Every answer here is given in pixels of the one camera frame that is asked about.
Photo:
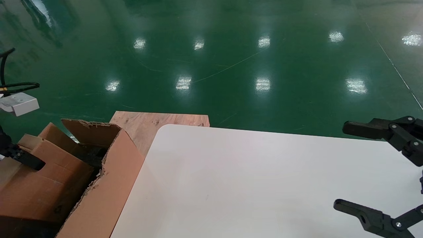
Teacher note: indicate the wooden board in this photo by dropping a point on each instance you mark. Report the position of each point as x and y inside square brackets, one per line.
[142, 127]

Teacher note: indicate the black foam insert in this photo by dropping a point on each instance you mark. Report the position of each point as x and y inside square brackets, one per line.
[91, 153]

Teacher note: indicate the large brown cardboard box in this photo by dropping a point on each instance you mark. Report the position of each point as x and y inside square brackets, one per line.
[115, 185]

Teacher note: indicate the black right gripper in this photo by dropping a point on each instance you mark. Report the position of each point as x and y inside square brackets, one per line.
[422, 185]

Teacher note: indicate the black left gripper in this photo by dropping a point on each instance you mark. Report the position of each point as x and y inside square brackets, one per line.
[3, 142]

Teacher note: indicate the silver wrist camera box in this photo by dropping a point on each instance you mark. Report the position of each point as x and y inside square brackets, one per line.
[19, 104]

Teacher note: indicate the small brown cardboard box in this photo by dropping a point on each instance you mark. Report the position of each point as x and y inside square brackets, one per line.
[43, 195]

